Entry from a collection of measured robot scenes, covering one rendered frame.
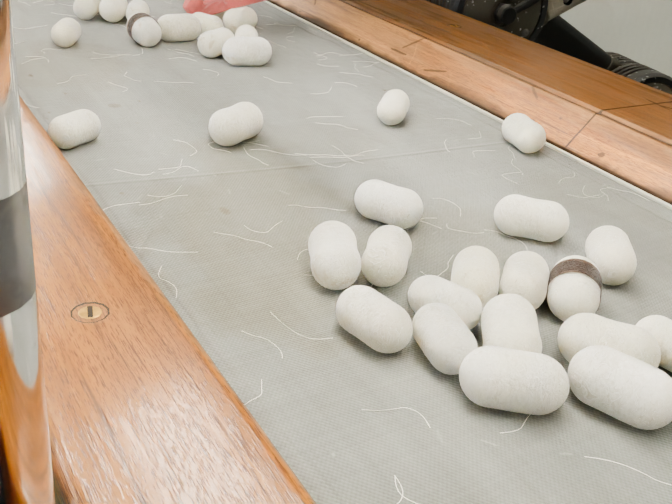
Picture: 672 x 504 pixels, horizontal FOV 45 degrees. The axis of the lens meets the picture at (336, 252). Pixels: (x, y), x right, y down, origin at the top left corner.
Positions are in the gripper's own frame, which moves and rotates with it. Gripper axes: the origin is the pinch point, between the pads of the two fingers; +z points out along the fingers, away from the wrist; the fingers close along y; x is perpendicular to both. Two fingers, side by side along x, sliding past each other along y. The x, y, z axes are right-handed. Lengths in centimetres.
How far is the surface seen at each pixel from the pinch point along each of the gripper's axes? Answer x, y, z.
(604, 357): -4, 51, 5
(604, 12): 157, -130, -138
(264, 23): 5.9, -1.0, -4.4
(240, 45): -0.6, 11.5, 1.1
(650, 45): 161, -107, -134
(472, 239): 0.5, 39.7, 3.1
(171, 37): -1.4, 4.4, 3.8
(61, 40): -6.9, 4.6, 10.3
